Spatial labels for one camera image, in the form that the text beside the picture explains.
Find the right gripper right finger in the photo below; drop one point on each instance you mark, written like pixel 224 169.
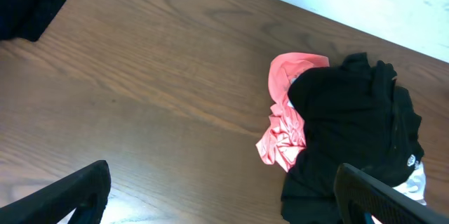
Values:
pixel 363 199

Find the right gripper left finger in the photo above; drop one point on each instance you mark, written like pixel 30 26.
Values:
pixel 83 193

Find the black t-shirt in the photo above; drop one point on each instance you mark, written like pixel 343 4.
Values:
pixel 354 113

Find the pink garment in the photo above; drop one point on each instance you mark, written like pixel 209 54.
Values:
pixel 284 139

